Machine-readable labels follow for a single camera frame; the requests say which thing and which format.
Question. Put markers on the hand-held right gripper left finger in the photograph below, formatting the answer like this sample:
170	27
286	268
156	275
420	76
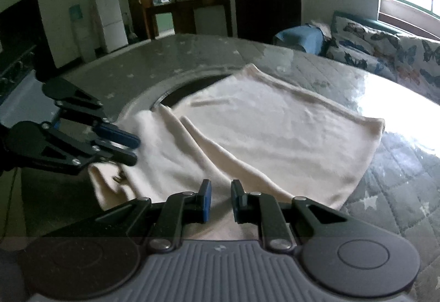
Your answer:
206	200

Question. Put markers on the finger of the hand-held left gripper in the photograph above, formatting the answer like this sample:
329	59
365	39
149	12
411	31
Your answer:
117	134
117	155

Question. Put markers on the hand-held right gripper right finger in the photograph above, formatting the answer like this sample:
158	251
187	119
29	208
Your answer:
236	200

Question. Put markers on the cream knit garment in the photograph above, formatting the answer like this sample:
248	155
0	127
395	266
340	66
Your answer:
275	123

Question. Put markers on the black round induction cooktop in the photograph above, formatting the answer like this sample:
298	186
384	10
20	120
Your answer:
185	88

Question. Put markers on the white mop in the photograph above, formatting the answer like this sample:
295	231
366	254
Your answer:
131	33

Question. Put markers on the white refrigerator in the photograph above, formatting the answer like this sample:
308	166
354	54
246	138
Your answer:
110	19

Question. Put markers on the dark wooden console table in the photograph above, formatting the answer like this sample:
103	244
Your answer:
192	2

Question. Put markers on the grey quilted star table cover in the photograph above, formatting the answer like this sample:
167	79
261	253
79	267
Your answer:
395	185

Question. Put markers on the blue towel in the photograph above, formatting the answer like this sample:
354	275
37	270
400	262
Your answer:
299	37

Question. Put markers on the beige cloth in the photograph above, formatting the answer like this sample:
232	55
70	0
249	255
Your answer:
321	26

